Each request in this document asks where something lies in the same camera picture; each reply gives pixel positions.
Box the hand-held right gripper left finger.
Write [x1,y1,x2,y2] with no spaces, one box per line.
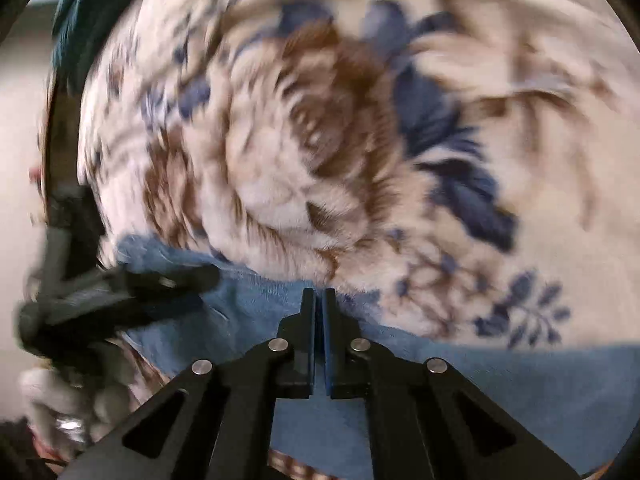
[57,288,317,480]

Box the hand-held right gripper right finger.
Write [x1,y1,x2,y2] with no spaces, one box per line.
[323,288,584,480]

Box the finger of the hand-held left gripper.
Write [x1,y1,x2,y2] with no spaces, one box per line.
[117,262,222,295]
[100,291,205,333]

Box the blue towel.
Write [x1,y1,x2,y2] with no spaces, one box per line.
[117,234,640,480]

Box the person's left hand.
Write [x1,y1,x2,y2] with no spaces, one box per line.
[19,340,140,457]

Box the floral fleece blanket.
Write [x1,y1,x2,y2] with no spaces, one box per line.
[77,0,640,350]

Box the dark teal cloth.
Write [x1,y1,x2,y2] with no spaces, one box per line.
[50,0,162,92]

